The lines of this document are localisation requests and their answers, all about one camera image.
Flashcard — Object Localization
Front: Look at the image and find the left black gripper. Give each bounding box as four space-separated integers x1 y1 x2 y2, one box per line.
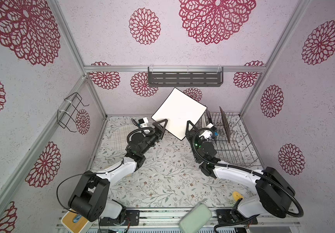
140 119 167 156

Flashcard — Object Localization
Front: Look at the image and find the grey wall shelf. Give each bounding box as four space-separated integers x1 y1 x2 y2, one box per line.
147 67 224 87

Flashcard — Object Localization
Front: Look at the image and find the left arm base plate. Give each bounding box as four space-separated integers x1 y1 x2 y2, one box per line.
99 209 140 227

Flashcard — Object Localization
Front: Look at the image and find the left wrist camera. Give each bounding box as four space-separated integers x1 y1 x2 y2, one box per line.
138 117 149 128

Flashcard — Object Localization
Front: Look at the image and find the black wire wall basket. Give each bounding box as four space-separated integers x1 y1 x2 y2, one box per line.
56 92 91 135

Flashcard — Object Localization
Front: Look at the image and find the wooden top tissue box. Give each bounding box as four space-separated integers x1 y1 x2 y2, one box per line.
61 212 93 233

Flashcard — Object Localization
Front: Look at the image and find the square white plate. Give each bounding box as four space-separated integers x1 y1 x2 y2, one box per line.
152 88 207 141

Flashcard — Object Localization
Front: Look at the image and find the dark square plate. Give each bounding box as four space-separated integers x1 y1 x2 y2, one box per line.
206 109 213 124

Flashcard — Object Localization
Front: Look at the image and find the wire dish rack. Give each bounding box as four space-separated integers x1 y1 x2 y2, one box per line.
198 112 264 169

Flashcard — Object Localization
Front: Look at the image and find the round plaid white plate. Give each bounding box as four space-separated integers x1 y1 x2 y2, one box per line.
110 125 137 152

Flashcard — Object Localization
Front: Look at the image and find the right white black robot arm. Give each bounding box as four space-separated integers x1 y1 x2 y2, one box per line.
185 120 304 227

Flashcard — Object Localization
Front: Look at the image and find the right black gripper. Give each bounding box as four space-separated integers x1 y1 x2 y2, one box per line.
188 122 204 164

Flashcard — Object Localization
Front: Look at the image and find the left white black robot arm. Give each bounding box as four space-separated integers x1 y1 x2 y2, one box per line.
65 119 168 225

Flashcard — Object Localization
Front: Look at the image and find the dark round plate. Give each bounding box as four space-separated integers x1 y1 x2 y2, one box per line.
220 107 231 143

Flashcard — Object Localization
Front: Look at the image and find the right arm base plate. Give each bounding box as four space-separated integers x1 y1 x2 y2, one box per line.
216 209 258 225

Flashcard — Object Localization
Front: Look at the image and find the green rounded pad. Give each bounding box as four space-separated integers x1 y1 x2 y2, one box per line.
179 203 212 233

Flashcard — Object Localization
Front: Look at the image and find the yellow rubber duck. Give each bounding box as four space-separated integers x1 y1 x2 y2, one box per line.
232 191 244 202

